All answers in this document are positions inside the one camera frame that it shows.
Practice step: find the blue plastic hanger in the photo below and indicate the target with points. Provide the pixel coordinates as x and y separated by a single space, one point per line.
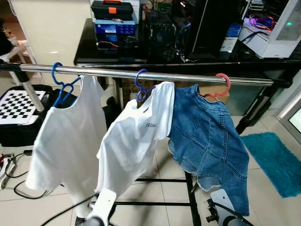
52 73
136 80

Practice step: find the blue white carton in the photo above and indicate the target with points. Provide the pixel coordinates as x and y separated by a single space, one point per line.
230 40

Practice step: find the white power strip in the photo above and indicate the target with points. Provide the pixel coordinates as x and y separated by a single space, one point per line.
7 165

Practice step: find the teal rug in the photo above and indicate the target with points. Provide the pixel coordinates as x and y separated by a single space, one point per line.
275 160

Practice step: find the white stool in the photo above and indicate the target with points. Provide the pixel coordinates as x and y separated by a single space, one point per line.
23 47

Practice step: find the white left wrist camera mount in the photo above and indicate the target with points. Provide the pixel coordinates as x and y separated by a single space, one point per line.
103 202

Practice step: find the black clothes rack frame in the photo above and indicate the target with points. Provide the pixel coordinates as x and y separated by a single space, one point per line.
193 197

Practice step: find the white computer case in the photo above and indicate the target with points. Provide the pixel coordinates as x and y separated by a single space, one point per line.
263 44

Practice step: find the red plastic hanger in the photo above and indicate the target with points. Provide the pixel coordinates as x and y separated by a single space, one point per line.
228 84

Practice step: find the black open computer chassis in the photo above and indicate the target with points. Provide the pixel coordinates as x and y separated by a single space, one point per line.
162 33

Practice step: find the black orange toolbox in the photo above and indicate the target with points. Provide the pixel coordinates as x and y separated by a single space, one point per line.
113 12

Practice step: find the blue denim skirt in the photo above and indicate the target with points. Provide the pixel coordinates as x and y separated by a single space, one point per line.
207 136

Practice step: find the glass sliding door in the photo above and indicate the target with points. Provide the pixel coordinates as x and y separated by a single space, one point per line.
294 120

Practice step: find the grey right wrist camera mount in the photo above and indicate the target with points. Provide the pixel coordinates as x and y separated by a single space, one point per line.
221 197

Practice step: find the silver clothes rail bar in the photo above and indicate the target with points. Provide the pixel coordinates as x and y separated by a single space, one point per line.
117 73

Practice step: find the black glossy table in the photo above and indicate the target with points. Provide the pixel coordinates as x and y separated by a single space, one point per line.
87 52

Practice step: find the white sleeveless top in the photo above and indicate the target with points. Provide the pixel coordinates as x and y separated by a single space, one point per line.
66 141

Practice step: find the blue box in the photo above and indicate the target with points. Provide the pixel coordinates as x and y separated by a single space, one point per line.
115 29

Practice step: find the white printed t-shirt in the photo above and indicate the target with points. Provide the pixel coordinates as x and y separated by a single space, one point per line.
131 141

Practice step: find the checkerboard calibration board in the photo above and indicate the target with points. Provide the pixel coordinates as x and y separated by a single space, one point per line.
19 106

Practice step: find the brown cardboard box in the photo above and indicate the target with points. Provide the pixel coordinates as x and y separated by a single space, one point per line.
222 89

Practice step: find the black computer tower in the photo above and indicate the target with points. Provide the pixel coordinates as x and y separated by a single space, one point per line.
211 28

